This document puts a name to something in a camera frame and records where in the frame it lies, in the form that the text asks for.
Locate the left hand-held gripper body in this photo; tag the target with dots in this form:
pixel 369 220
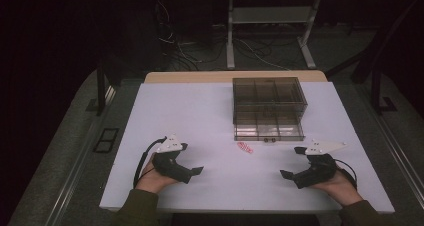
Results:
pixel 169 159

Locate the red and white striped packet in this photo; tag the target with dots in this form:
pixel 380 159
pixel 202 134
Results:
pixel 245 147

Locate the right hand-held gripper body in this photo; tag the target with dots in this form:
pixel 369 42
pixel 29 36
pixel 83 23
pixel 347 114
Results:
pixel 318 166

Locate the clear smoky plastic drawer box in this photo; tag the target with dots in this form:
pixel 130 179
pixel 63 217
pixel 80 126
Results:
pixel 268 109

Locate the person's right hand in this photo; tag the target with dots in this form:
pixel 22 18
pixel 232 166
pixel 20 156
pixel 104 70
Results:
pixel 340 186

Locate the black metal stand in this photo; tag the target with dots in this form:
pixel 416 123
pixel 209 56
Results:
pixel 378 69
pixel 101 89

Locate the black floor socket frame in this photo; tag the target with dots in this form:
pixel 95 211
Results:
pixel 106 140

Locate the person's left hand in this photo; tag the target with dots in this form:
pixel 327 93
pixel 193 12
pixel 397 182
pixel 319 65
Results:
pixel 151 179

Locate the grey metal stand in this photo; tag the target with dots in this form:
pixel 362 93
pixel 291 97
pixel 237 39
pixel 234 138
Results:
pixel 271 29

